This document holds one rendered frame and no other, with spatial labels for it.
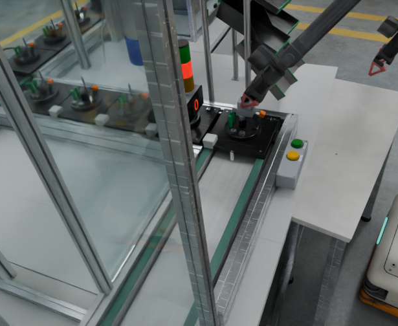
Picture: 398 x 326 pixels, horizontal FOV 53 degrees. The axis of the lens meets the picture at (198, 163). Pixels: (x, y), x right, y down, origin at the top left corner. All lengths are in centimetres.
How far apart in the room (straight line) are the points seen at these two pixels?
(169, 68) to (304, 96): 157
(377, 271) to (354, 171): 61
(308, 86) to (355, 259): 99
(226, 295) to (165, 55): 82
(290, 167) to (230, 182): 22
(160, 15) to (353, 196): 121
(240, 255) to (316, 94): 102
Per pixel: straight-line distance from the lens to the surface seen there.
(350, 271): 235
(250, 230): 123
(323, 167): 159
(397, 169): 294
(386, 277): 204
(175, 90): 44
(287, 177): 139
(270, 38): 166
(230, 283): 114
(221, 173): 147
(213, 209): 135
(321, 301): 179
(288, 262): 210
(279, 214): 141
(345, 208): 146
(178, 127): 46
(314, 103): 191
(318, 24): 133
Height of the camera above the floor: 194
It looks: 43 degrees down
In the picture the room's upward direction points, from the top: 8 degrees counter-clockwise
